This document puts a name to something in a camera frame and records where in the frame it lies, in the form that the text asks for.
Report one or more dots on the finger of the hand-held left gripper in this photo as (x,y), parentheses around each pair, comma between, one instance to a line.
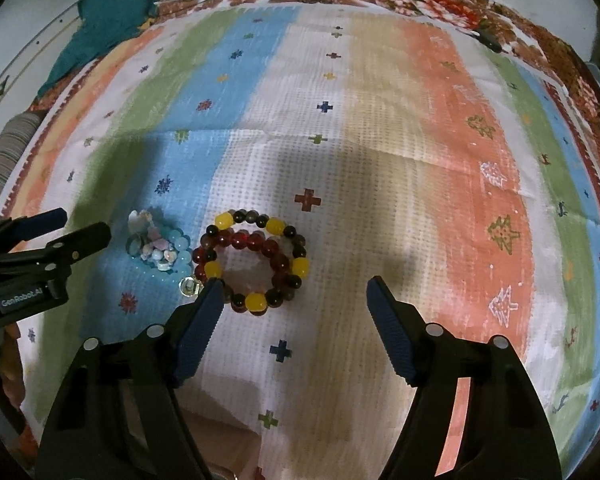
(87,237)
(47,219)

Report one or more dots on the teal cloth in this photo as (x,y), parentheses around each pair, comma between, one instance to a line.
(110,15)

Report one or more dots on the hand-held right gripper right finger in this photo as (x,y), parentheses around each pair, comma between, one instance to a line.
(391,332)

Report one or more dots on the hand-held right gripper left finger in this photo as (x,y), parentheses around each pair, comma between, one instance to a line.
(200,332)

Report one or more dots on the white printed sheet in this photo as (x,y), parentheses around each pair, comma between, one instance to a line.
(20,60)

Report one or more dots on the striped patterned mat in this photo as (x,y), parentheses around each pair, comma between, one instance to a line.
(330,185)

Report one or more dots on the person's left hand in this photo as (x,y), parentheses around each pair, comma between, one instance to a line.
(14,360)

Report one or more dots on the small dark object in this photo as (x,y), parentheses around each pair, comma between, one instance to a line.
(490,41)

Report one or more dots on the grey striped cushion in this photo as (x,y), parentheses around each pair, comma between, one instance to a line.
(5,160)

